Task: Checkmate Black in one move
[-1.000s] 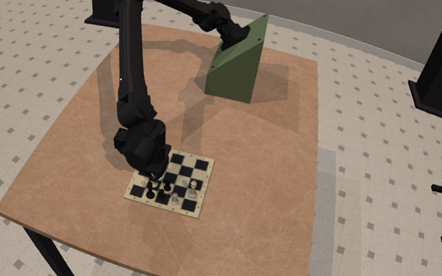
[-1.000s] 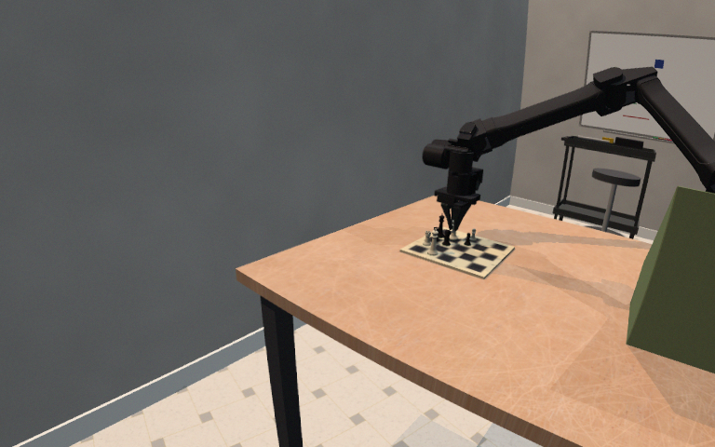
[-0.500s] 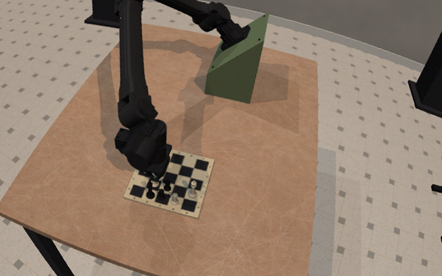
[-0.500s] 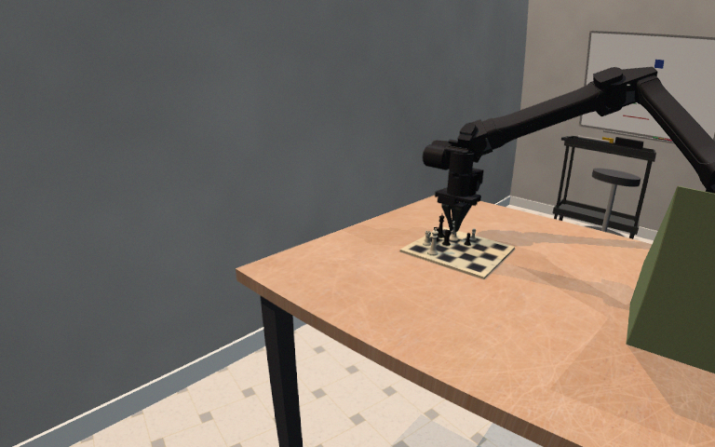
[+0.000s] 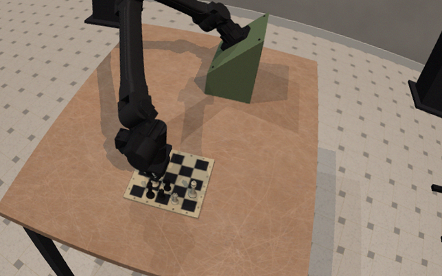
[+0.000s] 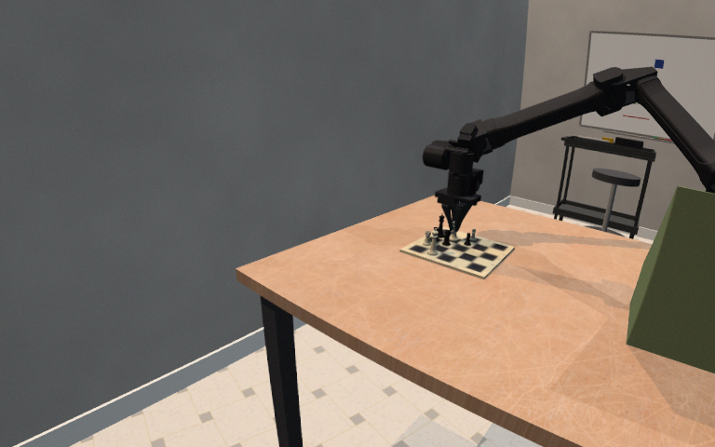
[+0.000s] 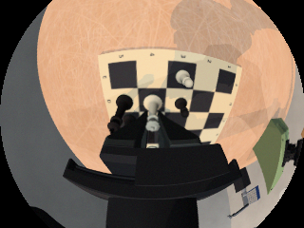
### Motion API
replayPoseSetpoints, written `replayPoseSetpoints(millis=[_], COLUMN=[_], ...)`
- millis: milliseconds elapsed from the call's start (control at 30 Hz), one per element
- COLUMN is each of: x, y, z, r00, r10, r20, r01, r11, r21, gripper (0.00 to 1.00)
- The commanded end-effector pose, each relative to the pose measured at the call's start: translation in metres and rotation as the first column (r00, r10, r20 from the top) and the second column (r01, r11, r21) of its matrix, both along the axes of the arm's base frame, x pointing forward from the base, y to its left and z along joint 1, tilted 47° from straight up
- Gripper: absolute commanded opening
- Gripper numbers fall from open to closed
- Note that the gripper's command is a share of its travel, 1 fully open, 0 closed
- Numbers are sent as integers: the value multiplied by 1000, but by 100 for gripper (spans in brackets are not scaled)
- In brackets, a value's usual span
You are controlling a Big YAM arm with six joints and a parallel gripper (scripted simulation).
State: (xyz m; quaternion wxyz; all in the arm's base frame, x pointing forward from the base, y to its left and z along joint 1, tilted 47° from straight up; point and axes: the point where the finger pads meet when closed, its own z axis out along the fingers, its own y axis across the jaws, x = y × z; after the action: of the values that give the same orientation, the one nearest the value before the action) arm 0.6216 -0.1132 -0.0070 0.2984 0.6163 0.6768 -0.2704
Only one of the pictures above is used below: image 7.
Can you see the white chess pawn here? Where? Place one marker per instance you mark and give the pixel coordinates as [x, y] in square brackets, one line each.
[182, 77]

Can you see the chessboard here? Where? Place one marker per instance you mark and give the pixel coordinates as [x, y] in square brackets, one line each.
[142, 72]

